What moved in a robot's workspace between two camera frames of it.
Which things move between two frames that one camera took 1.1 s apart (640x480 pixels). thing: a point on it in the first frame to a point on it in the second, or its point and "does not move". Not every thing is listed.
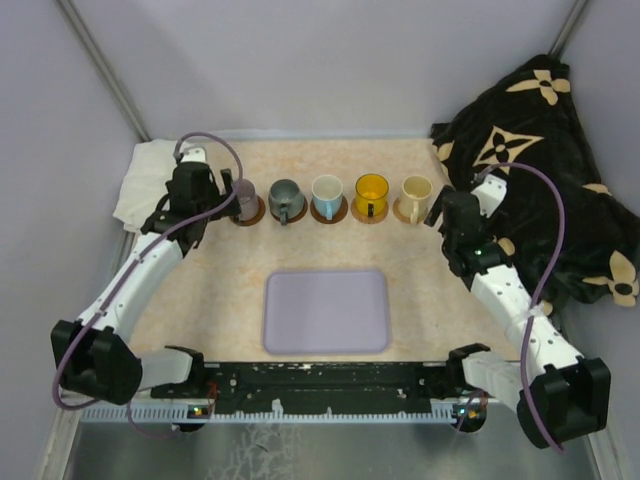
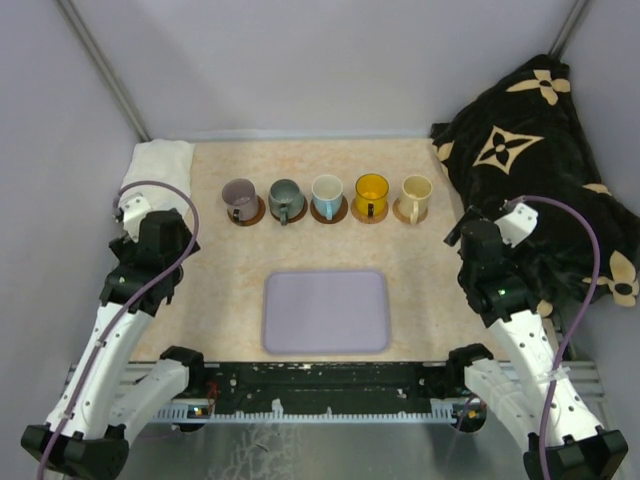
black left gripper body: x=214 y=196 to x=124 y=248
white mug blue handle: x=327 y=193 does not move
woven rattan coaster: x=364 y=218 does not move
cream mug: x=415 y=198 does not move
